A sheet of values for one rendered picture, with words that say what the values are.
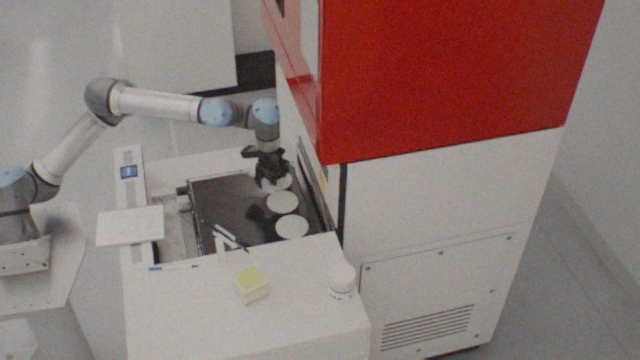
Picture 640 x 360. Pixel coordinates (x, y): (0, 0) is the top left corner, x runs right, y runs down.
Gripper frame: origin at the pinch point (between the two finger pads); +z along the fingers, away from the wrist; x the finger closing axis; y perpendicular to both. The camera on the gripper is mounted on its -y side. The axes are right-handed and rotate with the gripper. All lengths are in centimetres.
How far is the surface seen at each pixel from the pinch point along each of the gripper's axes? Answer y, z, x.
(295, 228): 16.8, 1.3, -7.2
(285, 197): 6.5, 1.2, 1.9
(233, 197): -7.4, 1.3, -7.5
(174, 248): -9.8, 3.3, -33.4
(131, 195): -30.6, -4.3, -29.2
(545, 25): 65, -66, 34
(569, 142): 67, 58, 160
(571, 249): 89, 91, 124
